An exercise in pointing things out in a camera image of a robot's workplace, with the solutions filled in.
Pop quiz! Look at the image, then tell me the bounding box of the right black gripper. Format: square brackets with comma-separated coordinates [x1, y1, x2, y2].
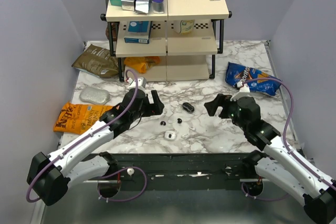
[204, 93, 248, 131]

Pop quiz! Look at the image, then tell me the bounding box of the white earbud charging case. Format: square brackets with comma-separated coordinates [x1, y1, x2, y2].
[164, 131, 176, 141]

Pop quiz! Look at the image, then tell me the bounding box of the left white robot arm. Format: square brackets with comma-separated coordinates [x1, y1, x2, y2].
[26, 88, 164, 206]

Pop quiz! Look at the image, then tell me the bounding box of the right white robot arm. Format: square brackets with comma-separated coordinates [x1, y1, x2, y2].
[204, 94, 335, 223]

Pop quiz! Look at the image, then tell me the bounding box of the black earbud charging case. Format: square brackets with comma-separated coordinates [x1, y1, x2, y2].
[182, 102, 195, 113]

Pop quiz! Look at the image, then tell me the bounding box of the blue Doritos chip bag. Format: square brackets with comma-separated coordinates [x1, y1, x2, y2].
[225, 62, 281, 96]

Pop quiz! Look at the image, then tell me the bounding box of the orange snack bag on shelf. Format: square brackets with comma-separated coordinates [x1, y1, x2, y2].
[124, 56, 161, 73]

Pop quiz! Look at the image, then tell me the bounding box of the silver glitter pouch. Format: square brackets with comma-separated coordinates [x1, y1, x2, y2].
[79, 87, 110, 105]

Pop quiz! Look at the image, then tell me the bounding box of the beige three-tier shelf rack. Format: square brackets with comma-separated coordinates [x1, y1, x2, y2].
[100, 0, 232, 81]

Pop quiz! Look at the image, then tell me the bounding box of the brown snack bag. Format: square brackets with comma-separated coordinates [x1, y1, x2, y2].
[72, 45, 119, 79]

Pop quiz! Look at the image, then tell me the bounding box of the blue white box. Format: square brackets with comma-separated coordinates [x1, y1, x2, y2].
[124, 21, 152, 44]

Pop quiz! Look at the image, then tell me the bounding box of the white yellow cup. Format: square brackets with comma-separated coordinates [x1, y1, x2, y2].
[173, 20, 195, 35]

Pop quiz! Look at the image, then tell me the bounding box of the orange Kettle chip bag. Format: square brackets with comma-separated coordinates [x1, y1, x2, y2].
[53, 102, 113, 135]

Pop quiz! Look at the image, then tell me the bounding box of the dark brown bag behind shelf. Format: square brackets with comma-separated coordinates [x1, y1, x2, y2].
[106, 23, 117, 41]

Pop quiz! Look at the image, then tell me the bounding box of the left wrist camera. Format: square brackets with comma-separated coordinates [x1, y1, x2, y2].
[127, 77, 146, 90]

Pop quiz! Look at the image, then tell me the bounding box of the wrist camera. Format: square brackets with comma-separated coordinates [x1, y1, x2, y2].
[230, 81, 250, 101]
[127, 77, 146, 90]

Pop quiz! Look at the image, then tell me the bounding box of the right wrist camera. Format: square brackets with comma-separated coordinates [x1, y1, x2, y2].
[230, 81, 250, 101]

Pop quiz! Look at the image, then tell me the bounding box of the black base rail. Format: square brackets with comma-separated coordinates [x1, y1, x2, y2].
[98, 152, 266, 196]

